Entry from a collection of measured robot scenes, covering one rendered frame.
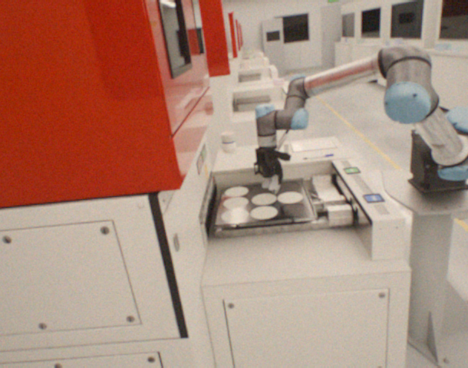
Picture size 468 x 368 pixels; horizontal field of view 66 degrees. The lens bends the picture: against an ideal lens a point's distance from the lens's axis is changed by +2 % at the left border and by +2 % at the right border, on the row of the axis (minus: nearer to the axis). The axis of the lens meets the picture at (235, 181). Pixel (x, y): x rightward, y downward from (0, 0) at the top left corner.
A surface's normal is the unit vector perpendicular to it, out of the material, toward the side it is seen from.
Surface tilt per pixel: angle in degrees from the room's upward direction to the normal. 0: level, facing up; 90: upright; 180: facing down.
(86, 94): 90
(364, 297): 90
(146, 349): 90
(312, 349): 90
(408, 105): 125
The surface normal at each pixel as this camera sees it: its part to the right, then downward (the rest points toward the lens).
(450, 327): -0.05, 0.38
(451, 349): -0.12, -0.92
